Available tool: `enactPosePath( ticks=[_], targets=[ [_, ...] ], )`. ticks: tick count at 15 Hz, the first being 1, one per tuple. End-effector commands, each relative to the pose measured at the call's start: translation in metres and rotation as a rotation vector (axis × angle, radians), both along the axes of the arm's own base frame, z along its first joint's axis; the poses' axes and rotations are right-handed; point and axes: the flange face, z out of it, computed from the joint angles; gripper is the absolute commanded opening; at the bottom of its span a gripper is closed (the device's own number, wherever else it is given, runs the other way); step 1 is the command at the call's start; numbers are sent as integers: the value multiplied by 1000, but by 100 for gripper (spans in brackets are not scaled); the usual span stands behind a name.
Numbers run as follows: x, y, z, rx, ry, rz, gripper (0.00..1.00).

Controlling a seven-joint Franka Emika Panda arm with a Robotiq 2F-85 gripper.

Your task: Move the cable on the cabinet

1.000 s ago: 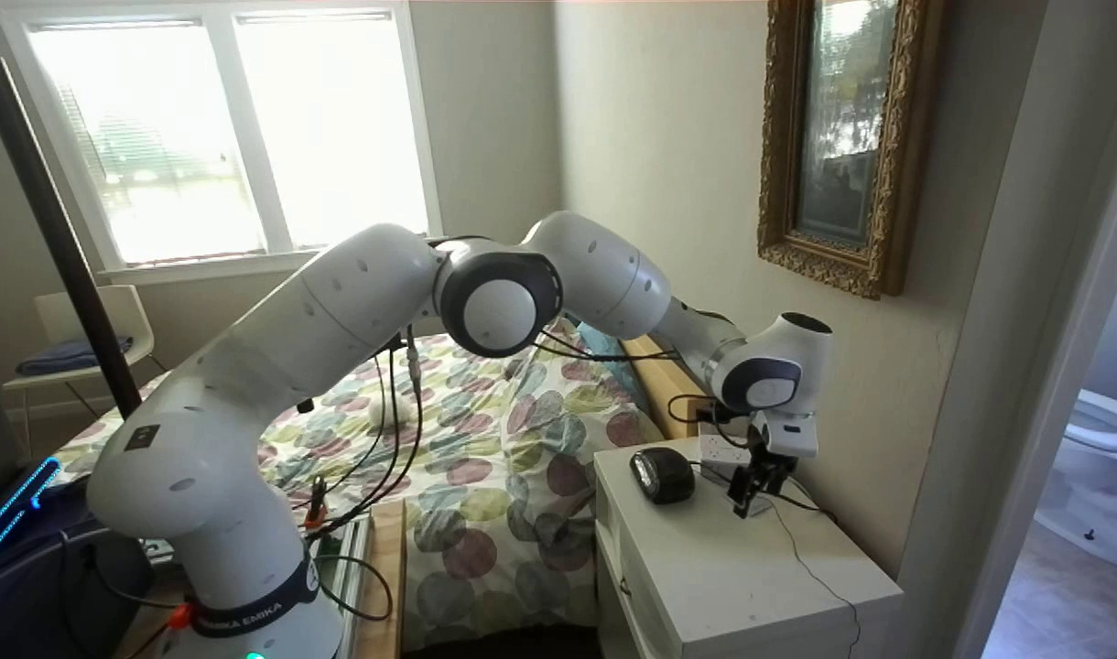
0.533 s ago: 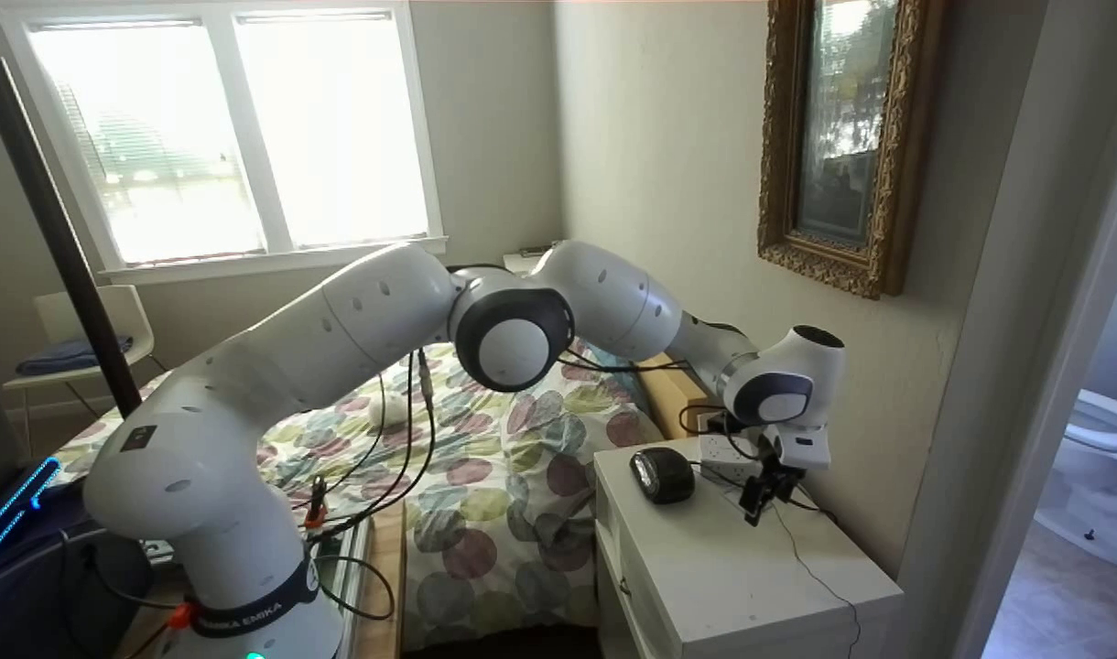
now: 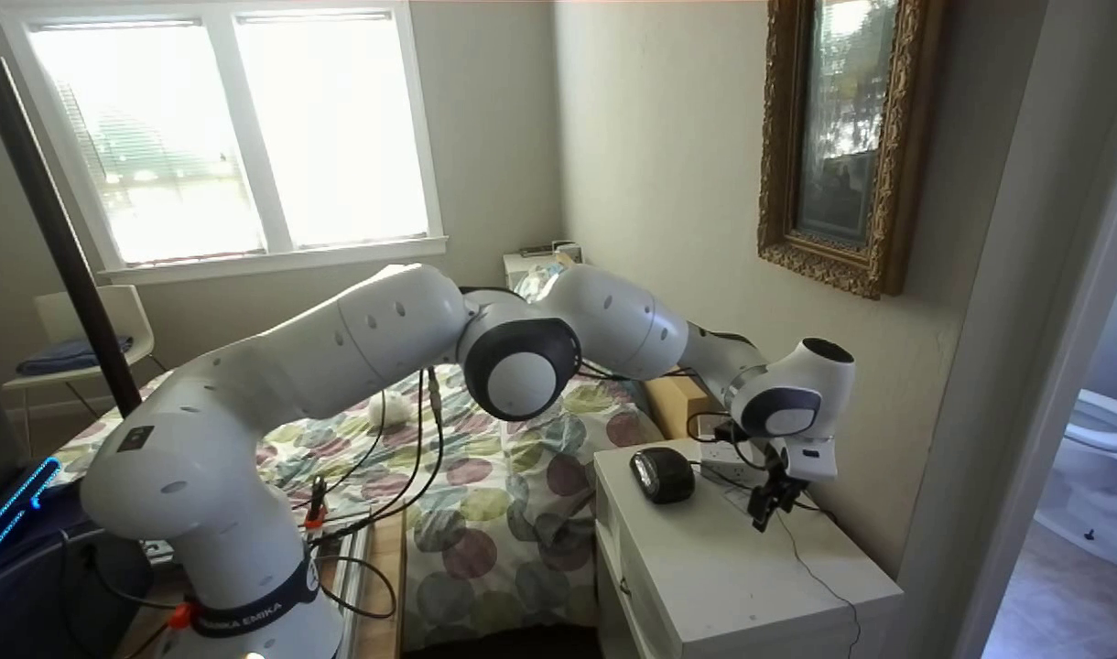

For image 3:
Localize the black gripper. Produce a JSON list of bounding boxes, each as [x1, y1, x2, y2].
[[747, 452, 804, 532]]

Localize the thin black cable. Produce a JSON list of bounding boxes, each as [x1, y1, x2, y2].
[[694, 463, 871, 627]]

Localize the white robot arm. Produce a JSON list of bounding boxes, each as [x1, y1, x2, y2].
[[80, 265, 857, 659]]

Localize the white cabinet nightstand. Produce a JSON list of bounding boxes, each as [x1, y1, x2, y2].
[[593, 446, 901, 659]]

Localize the black round speaker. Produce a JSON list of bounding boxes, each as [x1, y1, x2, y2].
[[630, 446, 694, 507]]

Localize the white toilet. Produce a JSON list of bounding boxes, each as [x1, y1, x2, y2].
[[1035, 390, 1117, 564]]

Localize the bed with floral cover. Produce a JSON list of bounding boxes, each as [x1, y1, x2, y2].
[[53, 359, 671, 652]]

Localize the gold framed painting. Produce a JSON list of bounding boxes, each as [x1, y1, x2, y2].
[[759, 0, 946, 302]]

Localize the white chair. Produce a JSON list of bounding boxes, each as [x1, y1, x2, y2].
[[2, 287, 157, 396]]

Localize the black tripod pole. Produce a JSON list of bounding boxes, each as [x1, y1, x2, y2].
[[0, 56, 142, 414]]

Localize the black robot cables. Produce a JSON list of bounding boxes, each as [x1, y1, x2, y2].
[[295, 361, 453, 623]]

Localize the window with white frame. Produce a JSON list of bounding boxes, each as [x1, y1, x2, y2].
[[0, 0, 446, 277]]

